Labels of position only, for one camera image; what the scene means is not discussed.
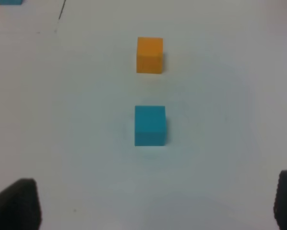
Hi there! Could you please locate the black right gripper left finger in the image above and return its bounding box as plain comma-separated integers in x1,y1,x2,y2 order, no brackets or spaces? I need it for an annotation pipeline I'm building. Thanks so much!
0,178,42,230

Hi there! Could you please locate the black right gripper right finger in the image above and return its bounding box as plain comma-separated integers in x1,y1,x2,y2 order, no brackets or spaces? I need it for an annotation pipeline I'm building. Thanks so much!
273,170,287,230

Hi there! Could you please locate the orange cube block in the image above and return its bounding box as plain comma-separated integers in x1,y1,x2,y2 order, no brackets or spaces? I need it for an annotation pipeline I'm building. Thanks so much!
136,37,163,74

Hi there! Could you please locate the template blue cube block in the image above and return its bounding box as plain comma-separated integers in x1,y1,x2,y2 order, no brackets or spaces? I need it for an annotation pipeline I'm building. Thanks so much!
0,0,23,5

